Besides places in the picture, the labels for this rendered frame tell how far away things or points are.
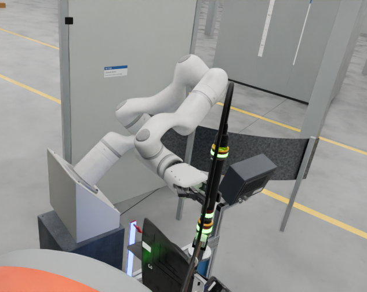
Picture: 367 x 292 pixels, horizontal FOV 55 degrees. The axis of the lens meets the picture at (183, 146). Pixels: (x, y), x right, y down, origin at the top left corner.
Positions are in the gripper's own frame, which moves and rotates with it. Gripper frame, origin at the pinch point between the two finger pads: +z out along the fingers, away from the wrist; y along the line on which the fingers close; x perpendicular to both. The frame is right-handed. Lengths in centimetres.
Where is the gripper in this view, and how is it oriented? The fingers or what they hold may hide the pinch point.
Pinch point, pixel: (209, 197)
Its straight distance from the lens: 99.0
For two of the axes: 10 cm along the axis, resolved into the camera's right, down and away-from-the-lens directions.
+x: 1.2, -8.8, -4.6
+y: -7.6, 2.1, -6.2
